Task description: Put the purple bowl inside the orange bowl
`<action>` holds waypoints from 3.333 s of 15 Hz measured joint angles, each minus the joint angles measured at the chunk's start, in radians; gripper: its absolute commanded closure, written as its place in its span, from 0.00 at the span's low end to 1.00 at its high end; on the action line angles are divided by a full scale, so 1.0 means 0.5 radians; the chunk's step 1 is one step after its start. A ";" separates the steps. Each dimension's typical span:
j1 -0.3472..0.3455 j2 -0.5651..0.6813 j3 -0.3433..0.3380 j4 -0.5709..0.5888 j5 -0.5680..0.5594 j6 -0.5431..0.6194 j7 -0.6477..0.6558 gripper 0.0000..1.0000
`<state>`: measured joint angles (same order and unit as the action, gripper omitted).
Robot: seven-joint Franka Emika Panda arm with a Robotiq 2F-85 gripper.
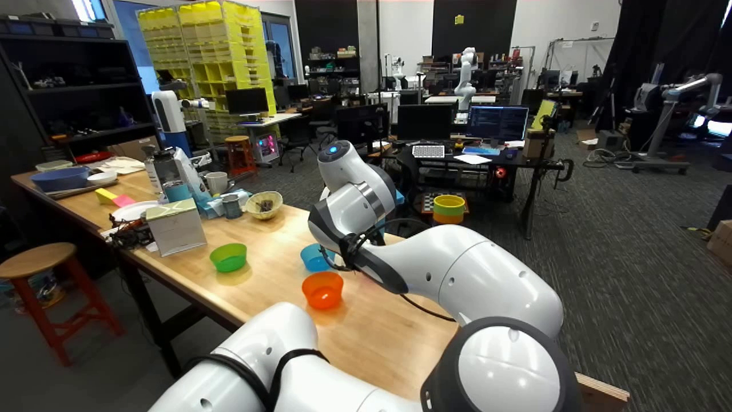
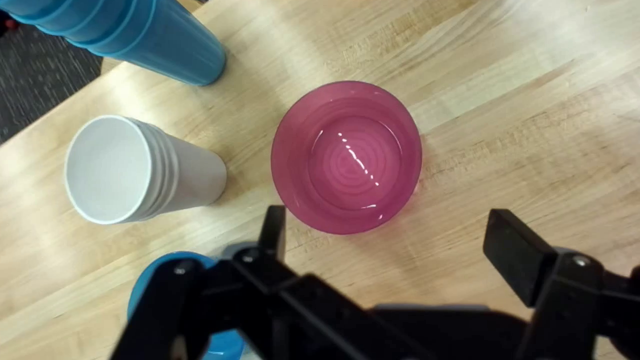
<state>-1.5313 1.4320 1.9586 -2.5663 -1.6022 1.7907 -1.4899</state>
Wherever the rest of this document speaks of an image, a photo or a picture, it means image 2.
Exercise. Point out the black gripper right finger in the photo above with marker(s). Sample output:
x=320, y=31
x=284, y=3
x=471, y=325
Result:
x=573, y=301

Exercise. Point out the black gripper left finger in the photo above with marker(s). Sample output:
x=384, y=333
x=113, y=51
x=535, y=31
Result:
x=253, y=307

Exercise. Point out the pink plastic cup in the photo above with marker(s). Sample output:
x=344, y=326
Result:
x=346, y=161

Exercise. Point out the blue plastic bowl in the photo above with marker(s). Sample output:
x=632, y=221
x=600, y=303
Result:
x=150, y=280

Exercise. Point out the white cup stack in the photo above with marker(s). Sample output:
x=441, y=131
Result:
x=120, y=171

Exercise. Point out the blue cup stack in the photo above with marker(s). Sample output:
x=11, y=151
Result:
x=146, y=37

